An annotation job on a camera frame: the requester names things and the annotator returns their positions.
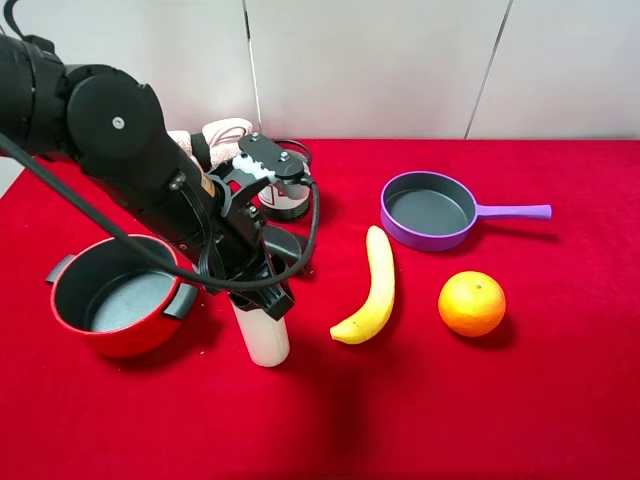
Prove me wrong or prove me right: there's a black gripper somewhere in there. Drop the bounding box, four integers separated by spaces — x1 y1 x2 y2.
208 162 295 320

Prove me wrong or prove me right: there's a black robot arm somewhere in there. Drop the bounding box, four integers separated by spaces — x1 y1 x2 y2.
1 36 302 319

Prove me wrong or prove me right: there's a black leather case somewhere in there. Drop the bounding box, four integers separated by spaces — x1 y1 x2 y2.
263 224 308 275

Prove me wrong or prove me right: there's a yellow banana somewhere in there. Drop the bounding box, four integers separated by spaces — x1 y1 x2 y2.
329 226 395 345

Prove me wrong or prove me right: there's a black mesh pen cup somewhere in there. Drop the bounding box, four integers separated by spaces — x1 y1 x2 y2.
258 139 312 222

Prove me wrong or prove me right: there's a purple frying pan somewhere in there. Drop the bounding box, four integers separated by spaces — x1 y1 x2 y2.
380 171 552 252

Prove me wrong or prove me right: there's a rolled pink towel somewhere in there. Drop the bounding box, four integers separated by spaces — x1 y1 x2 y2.
168 118 254 173

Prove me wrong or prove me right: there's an orange fruit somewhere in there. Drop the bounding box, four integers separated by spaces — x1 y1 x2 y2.
438 271 506 337

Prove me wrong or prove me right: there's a red tablecloth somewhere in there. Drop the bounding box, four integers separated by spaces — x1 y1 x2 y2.
1 140 639 479

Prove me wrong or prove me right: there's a red pot with black handles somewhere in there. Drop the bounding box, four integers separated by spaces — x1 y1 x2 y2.
45 238 198 359

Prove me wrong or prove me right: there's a black cable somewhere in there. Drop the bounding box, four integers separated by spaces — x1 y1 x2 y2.
0 130 321 295

